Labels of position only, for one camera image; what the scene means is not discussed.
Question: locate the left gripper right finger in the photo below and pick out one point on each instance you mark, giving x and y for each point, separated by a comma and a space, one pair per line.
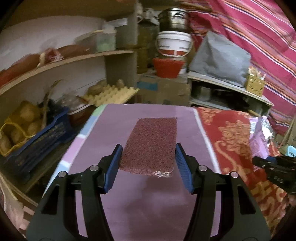
224, 208

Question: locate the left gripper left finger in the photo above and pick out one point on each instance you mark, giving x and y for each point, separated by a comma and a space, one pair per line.
56, 215

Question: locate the pink small wrapper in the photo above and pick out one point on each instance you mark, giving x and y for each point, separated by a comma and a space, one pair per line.
260, 135

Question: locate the maroon scouring pad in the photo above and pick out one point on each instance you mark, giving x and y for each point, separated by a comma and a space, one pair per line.
150, 148

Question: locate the light blue laundry basket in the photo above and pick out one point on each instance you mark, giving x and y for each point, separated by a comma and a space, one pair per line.
288, 150

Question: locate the red floral towel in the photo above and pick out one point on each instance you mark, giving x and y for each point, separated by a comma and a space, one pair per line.
228, 132

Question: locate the blue plastic crate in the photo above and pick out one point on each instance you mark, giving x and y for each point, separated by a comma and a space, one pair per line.
25, 159

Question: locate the purple table cloth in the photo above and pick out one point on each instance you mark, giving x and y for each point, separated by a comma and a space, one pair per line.
140, 207

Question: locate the yellow chopstick holder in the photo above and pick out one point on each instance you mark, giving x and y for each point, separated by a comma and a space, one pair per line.
255, 81

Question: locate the yellow mesh potato bag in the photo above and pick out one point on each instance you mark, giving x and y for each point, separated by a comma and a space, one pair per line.
24, 123

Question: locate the grey low shelf unit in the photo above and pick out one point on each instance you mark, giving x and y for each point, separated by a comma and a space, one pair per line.
212, 93

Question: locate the yellow egg tray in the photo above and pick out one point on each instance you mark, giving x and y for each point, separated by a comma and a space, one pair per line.
111, 95

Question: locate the striped pink curtain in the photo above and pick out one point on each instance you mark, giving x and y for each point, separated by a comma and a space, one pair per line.
262, 29

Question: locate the cardboard box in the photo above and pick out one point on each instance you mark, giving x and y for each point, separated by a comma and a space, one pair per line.
157, 90

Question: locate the red plastic basket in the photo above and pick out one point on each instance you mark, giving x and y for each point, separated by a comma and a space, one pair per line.
167, 68

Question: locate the white plastic bucket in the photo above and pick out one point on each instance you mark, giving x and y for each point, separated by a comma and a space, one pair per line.
173, 43

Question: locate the clear plastic container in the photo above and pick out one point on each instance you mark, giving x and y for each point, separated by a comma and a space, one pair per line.
98, 41

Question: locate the steel pot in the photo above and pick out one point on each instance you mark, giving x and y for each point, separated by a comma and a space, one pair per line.
174, 19

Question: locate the yellow oil jug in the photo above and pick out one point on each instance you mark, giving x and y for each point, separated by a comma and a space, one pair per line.
146, 49

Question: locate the wooden wall shelf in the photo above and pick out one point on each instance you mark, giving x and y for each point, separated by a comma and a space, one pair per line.
31, 26

